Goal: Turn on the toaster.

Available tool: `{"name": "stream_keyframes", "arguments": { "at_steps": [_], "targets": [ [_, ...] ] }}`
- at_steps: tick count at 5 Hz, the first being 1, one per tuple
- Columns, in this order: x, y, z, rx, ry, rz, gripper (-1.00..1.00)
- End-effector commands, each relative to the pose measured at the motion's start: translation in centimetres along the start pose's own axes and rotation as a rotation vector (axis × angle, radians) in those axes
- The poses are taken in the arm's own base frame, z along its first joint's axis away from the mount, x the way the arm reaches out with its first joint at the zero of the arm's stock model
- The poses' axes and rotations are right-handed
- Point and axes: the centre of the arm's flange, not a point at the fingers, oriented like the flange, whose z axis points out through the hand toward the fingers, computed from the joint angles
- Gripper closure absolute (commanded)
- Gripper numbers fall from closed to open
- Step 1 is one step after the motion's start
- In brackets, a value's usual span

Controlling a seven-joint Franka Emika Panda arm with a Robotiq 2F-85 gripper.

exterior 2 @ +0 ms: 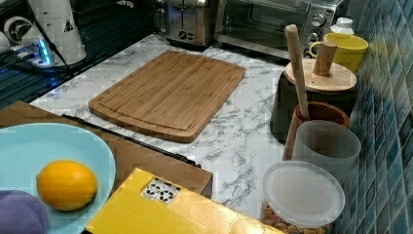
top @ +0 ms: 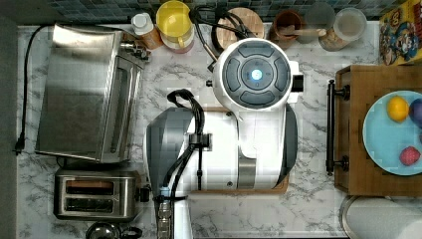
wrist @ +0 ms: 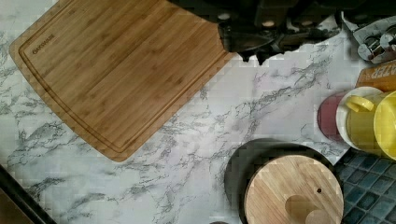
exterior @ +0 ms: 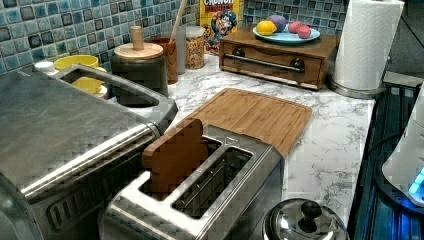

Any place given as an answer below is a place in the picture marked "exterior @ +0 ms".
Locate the Cap'n Crunch cereal box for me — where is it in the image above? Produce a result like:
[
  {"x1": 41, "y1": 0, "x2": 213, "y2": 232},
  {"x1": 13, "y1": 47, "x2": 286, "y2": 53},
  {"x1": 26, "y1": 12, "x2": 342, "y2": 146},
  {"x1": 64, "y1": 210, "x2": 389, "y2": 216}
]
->
[{"x1": 199, "y1": 0, "x2": 244, "y2": 55}]

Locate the purple round fruit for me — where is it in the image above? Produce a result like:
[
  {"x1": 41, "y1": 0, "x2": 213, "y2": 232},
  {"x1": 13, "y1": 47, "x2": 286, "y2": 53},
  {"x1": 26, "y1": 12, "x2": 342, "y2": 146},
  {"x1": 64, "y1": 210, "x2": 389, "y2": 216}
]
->
[{"x1": 268, "y1": 14, "x2": 287, "y2": 32}]

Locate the pink fruit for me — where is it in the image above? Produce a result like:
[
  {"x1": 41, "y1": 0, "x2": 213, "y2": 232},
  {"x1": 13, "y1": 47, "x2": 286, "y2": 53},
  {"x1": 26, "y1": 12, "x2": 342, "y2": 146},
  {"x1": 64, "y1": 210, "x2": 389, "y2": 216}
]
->
[
  {"x1": 288, "y1": 21, "x2": 303, "y2": 33},
  {"x1": 297, "y1": 25, "x2": 311, "y2": 39}
]

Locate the yellow lemon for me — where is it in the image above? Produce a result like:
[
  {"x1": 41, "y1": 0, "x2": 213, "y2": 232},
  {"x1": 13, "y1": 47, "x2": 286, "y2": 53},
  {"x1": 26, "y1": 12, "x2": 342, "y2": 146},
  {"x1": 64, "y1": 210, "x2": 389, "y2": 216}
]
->
[{"x1": 256, "y1": 20, "x2": 277, "y2": 36}]

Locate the light blue plate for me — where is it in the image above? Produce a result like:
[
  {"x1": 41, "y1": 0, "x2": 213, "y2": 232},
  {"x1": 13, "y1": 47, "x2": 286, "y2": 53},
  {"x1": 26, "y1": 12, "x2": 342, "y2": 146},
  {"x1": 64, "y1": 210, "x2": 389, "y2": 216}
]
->
[{"x1": 252, "y1": 27, "x2": 320, "y2": 44}]

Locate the stainless steel two-slot toaster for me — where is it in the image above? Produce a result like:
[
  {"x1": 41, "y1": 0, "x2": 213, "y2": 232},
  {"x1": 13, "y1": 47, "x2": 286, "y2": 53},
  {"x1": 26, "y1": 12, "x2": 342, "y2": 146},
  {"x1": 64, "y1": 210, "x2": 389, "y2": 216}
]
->
[{"x1": 98, "y1": 125, "x2": 284, "y2": 240}]

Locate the pink fruit left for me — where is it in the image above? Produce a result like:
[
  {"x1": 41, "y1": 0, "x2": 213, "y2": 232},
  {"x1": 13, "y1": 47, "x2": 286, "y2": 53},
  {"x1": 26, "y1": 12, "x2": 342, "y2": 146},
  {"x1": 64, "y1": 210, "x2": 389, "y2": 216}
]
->
[{"x1": 288, "y1": 21, "x2": 303, "y2": 33}]

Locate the stainless steel toaster oven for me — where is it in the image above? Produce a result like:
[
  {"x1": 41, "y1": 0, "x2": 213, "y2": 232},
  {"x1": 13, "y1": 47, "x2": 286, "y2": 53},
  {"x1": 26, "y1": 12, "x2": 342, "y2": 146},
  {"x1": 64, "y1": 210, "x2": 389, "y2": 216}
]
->
[{"x1": 0, "y1": 65, "x2": 178, "y2": 240}]

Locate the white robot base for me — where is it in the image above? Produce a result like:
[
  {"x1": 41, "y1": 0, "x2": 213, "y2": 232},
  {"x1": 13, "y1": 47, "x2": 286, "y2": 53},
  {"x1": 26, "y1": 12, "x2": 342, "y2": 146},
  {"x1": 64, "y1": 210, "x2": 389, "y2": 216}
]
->
[{"x1": 382, "y1": 86, "x2": 424, "y2": 207}]

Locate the steel paper towel holder base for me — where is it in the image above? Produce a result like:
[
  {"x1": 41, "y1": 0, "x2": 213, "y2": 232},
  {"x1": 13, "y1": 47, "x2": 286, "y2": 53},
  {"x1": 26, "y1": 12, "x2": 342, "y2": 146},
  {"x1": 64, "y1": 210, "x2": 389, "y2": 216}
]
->
[{"x1": 325, "y1": 76, "x2": 385, "y2": 100}]

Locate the brown wooden utensil cup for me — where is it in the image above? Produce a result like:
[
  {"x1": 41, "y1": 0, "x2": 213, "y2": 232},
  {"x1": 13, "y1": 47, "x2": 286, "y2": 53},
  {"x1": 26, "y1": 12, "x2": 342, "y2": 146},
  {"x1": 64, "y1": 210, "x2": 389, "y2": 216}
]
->
[{"x1": 151, "y1": 37, "x2": 178, "y2": 84}]

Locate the pink fruit right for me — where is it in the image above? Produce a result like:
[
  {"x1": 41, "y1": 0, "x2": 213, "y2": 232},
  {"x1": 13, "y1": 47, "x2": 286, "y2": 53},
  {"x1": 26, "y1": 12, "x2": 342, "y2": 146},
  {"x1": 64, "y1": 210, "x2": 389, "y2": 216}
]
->
[{"x1": 297, "y1": 25, "x2": 311, "y2": 39}]

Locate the white paper towel roll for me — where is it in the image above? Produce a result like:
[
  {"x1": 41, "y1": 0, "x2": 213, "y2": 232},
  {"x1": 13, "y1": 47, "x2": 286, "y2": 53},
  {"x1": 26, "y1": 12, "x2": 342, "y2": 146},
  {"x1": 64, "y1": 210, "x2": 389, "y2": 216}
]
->
[{"x1": 334, "y1": 0, "x2": 404, "y2": 90}]

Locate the frosted grey tumbler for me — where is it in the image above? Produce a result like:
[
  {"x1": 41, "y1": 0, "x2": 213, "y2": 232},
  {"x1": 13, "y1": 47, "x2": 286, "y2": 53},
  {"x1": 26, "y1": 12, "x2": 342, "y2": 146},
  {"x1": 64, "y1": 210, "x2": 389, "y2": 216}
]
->
[{"x1": 162, "y1": 26, "x2": 186, "y2": 75}]

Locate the bamboo cutting board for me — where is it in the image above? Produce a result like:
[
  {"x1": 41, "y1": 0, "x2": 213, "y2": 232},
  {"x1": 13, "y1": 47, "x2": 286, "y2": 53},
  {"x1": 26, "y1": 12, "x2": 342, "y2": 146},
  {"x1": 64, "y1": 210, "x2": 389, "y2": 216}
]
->
[{"x1": 171, "y1": 88, "x2": 312, "y2": 157}]

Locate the glass jar with cereal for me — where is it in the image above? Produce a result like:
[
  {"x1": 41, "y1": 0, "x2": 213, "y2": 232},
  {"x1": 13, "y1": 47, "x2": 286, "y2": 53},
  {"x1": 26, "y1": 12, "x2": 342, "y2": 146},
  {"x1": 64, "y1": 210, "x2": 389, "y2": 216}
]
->
[{"x1": 186, "y1": 26, "x2": 205, "y2": 69}]

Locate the brown toast slice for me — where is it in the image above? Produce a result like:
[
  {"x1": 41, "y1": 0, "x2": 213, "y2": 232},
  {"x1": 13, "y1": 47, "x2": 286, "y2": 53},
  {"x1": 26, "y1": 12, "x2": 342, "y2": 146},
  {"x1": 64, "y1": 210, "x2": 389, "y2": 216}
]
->
[{"x1": 142, "y1": 118, "x2": 208, "y2": 201}]

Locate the wooden bread box drawer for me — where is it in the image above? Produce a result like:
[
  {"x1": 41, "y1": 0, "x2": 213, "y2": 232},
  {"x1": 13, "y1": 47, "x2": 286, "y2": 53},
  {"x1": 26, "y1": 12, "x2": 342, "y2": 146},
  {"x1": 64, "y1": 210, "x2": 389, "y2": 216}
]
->
[{"x1": 219, "y1": 25, "x2": 339, "y2": 91}]

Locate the shiny steel pot lid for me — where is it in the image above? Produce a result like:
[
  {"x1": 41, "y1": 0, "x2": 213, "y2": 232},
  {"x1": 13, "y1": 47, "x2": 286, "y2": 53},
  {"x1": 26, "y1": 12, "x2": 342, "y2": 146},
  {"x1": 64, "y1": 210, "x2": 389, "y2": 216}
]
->
[{"x1": 262, "y1": 198, "x2": 350, "y2": 240}]

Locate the wooden spoon handle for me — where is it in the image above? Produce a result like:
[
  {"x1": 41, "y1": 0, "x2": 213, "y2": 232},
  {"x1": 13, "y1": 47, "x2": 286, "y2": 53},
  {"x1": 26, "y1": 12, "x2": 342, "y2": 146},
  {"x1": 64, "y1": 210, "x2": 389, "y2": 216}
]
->
[{"x1": 169, "y1": 0, "x2": 187, "y2": 43}]

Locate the yellow bowl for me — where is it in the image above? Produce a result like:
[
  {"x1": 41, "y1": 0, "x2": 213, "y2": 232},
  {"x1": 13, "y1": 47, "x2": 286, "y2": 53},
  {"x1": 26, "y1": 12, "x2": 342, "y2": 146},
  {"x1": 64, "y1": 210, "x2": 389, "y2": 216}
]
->
[{"x1": 54, "y1": 55, "x2": 105, "y2": 94}]

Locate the black canister wooden lid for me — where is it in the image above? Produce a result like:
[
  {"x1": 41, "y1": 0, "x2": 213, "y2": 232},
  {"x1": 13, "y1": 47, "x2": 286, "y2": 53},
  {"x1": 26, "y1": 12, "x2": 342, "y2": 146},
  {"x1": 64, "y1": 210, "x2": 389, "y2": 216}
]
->
[{"x1": 111, "y1": 26, "x2": 168, "y2": 95}]

